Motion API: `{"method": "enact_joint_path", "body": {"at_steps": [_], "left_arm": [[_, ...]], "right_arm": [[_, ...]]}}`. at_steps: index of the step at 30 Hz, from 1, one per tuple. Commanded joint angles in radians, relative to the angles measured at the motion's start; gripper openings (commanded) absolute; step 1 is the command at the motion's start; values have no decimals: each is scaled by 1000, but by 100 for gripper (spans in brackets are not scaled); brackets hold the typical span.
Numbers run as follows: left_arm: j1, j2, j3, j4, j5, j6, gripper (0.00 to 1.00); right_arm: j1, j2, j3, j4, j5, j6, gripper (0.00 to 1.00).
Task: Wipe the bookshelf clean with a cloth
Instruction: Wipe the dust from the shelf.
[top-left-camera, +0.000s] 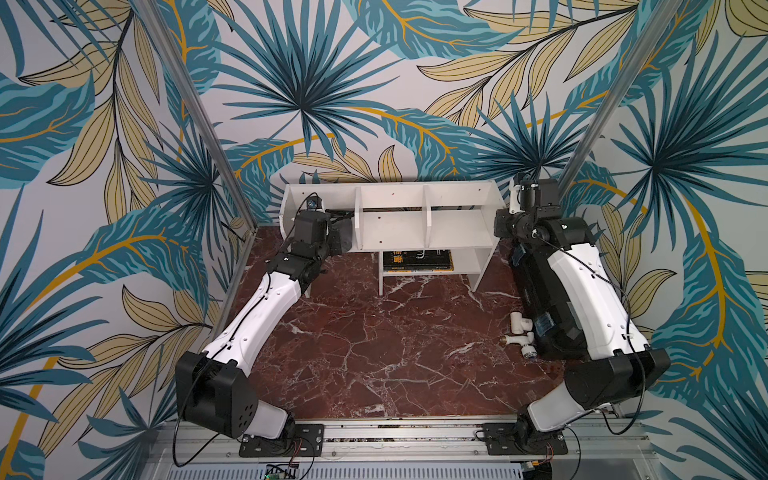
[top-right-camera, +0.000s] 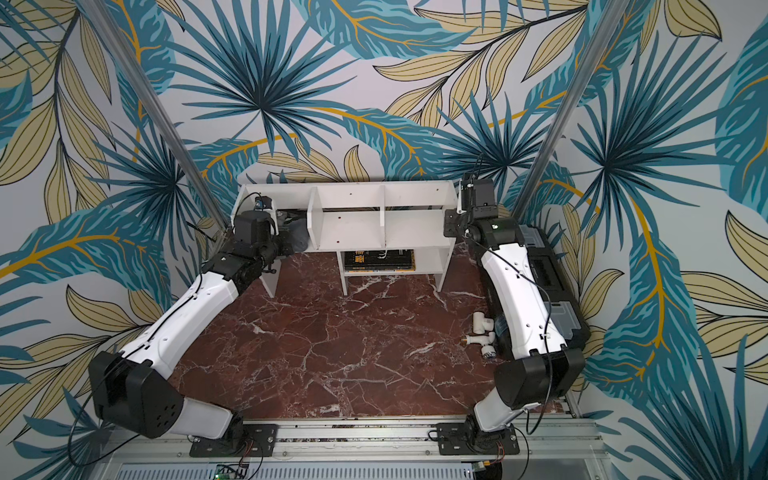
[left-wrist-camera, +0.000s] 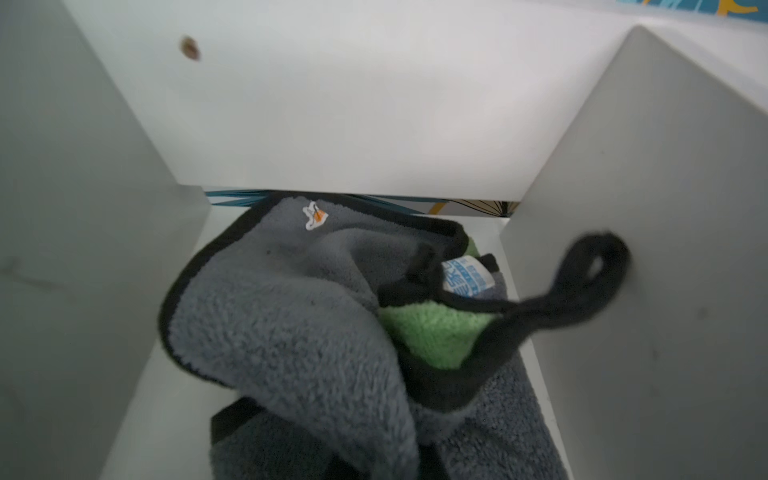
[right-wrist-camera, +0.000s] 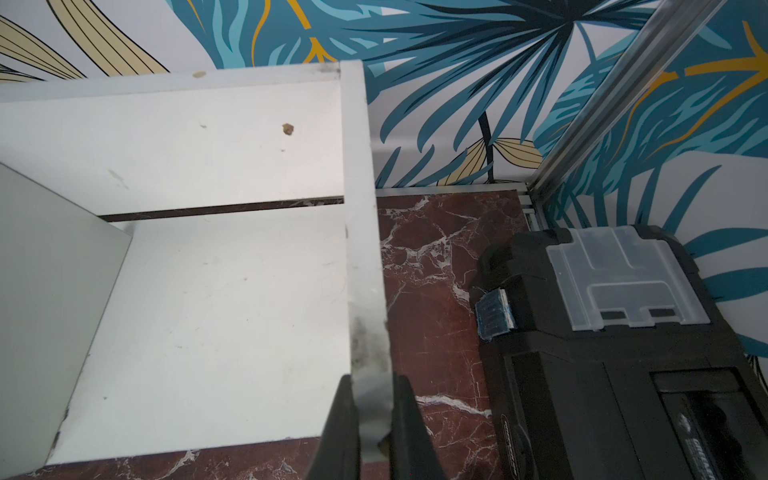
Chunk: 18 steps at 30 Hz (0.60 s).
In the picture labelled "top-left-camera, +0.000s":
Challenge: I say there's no left aluminium frame post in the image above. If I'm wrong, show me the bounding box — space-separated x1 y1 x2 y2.
135 0 257 233

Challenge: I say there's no white pvc pipe fitting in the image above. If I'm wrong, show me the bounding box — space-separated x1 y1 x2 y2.
500 311 538 359

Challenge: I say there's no right aluminium frame post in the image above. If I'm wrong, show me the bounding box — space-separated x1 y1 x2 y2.
559 0 683 200

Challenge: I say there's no white wooden bookshelf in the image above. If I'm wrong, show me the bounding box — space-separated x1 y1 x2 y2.
279 180 505 291

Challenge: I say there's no black yellow tool tray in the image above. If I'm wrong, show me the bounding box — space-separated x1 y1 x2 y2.
382 250 454 272

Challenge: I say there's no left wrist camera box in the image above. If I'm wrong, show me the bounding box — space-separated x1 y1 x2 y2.
304 193 324 212

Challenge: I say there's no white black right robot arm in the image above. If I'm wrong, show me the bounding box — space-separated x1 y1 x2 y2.
494 207 671 436

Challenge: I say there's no aluminium frame post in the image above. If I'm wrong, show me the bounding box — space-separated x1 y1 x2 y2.
559 0 683 200
135 0 257 233

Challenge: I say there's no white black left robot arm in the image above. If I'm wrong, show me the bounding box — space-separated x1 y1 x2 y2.
175 210 354 440

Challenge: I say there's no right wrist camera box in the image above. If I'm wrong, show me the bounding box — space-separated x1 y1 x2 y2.
518 178 562 218

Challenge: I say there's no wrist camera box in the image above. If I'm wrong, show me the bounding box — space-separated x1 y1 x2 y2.
518 178 562 218
304 193 324 212

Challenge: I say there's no black plastic toolbox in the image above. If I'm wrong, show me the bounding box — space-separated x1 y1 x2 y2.
532 236 599 361

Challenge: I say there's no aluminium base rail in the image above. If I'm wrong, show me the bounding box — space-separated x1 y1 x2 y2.
139 415 664 479

